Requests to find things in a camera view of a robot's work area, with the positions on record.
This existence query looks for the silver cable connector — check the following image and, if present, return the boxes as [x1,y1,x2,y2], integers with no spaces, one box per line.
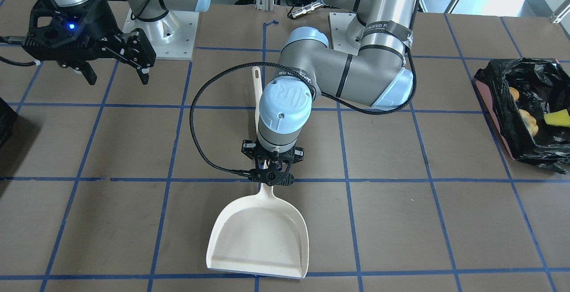
[287,2,325,20]

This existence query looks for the white hand brush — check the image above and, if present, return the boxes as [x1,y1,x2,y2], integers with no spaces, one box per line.
[251,65,263,137]

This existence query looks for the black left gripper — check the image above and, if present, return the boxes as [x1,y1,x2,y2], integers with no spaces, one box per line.
[241,140,305,186]

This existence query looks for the black lined trash bin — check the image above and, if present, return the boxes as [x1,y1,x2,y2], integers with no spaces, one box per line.
[474,57,570,174]

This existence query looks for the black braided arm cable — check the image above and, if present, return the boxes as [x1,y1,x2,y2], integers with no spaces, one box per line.
[190,62,285,177]

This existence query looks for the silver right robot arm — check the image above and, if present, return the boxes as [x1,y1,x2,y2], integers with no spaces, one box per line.
[21,0,211,85]

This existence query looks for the brown bread roll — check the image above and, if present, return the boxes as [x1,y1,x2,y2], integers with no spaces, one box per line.
[518,108,539,137]

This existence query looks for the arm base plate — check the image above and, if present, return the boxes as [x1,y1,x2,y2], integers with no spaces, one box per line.
[123,10,200,60]
[329,12,406,67]

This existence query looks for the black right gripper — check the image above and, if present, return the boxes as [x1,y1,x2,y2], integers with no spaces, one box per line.
[22,0,156,85]

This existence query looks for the yellow sponge piece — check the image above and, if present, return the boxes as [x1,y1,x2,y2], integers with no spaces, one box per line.
[543,109,570,128]

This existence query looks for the beige plastic dustpan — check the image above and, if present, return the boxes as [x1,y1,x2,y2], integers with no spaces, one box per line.
[206,184,309,280]

